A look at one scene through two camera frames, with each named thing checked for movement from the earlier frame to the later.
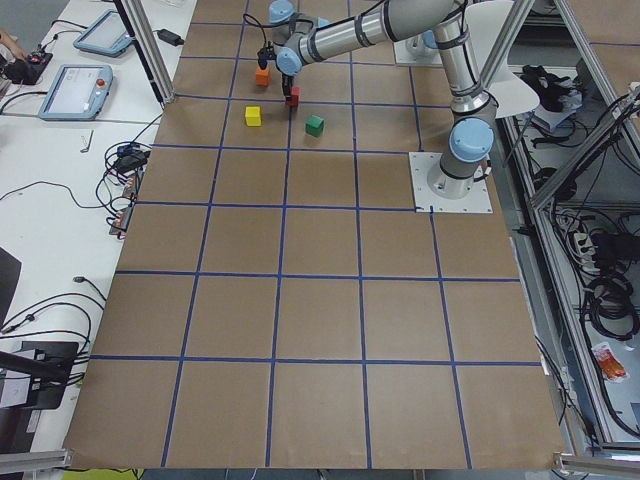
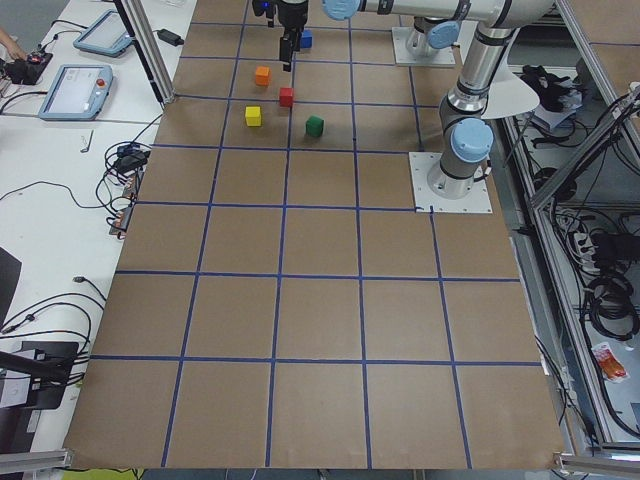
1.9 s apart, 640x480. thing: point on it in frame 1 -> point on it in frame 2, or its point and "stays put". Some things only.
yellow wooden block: (252, 114) stays put
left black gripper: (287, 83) -> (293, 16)
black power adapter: (169, 37) stays put
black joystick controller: (27, 71) stays put
